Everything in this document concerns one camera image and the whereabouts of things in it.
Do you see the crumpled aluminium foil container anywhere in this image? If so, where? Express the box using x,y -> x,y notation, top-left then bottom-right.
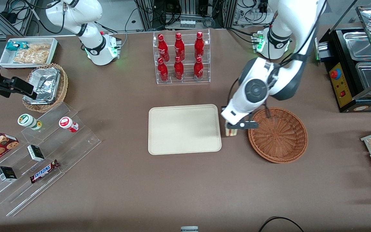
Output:
24,67 -> 60,104

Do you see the light brown wicker basket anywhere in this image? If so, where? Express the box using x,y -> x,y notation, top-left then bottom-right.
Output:
22,63 -> 69,112

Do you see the clear acrylic bottle rack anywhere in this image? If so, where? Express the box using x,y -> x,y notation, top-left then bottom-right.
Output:
153,29 -> 211,85

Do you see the small black box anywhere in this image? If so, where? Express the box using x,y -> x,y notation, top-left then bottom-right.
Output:
27,145 -> 45,162
0,166 -> 17,182

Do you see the white rectangular snack bin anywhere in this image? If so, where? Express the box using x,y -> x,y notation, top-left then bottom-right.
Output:
0,38 -> 59,69

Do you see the black food warmer appliance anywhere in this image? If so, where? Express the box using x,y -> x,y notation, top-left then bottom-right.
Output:
314,5 -> 371,112

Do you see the red soda bottle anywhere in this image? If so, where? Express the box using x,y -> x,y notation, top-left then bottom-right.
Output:
174,32 -> 185,61
195,31 -> 205,59
157,57 -> 169,82
194,56 -> 204,81
174,56 -> 184,80
157,34 -> 169,62

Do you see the black cable loop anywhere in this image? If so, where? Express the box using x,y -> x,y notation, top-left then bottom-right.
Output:
258,217 -> 305,232

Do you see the red lidded white cup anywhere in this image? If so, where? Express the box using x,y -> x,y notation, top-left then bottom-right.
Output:
59,117 -> 79,133

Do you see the round brown wicker basket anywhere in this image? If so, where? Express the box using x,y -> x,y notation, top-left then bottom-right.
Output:
248,107 -> 308,163

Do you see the cream plastic tray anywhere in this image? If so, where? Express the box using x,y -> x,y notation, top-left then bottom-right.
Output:
148,104 -> 222,155

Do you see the clear acrylic stepped stand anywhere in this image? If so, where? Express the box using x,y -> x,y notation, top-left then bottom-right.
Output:
0,102 -> 101,217

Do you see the Snickers chocolate bar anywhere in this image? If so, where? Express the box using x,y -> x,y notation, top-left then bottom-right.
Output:
30,159 -> 60,184

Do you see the triangular sandwich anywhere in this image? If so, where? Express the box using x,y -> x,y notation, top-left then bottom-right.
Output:
225,122 -> 238,137

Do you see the green lidded white cup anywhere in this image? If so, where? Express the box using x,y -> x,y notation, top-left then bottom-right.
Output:
18,114 -> 43,131

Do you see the aluminium frame rack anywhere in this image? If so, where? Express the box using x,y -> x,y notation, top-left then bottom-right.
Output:
135,0 -> 237,32

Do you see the teal snack packet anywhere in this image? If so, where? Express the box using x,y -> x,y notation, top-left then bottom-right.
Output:
6,41 -> 28,51

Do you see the clear bag of crackers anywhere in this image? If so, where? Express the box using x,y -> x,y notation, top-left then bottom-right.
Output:
13,50 -> 49,64
28,43 -> 51,53

